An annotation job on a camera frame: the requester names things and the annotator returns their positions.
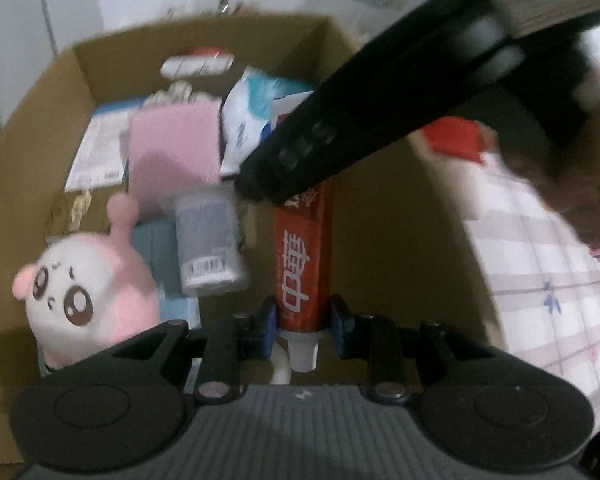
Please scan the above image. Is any grey small packet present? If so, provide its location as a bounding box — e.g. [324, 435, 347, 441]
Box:
[162, 185, 251, 296]

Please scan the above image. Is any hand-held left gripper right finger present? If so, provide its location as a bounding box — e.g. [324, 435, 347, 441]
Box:
[330, 296, 486, 405]

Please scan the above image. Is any pink round plush toy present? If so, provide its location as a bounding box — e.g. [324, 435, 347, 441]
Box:
[12, 194, 161, 368]

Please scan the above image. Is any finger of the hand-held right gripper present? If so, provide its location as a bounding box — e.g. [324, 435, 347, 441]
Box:
[235, 0, 496, 206]

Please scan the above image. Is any person's right hand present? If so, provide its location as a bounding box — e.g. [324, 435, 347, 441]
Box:
[500, 130, 600, 236]

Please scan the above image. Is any blue and white tissue pack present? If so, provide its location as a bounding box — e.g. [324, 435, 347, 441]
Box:
[220, 67, 315, 176]

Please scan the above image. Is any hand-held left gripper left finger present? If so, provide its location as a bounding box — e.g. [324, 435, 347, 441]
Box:
[111, 297, 277, 406]

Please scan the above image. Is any brown cardboard box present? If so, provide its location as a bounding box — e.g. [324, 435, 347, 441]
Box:
[0, 14, 506, 466]

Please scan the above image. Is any checked bed sheet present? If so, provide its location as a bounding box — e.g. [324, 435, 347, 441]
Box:
[460, 160, 600, 431]

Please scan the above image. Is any olive gold packet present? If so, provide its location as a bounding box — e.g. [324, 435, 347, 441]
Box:
[45, 192, 93, 237]

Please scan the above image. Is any green floral scrunchie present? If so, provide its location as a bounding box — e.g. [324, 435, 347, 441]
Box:
[152, 80, 201, 106]

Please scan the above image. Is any black-haired doll in red top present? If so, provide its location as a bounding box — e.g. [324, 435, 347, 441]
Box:
[422, 117, 501, 221]

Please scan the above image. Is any blue and white box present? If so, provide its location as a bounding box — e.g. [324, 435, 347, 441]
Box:
[65, 100, 146, 193]

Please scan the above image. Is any red toothpaste tube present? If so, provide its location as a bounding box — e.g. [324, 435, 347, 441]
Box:
[272, 180, 333, 373]

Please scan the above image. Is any white tape roll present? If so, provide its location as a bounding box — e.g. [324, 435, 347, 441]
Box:
[270, 342, 294, 386]

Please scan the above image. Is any light blue towel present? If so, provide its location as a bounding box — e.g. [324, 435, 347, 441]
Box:
[130, 220, 201, 331]

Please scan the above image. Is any pink sponge cloth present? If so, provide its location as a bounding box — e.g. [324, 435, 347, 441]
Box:
[129, 97, 223, 221]

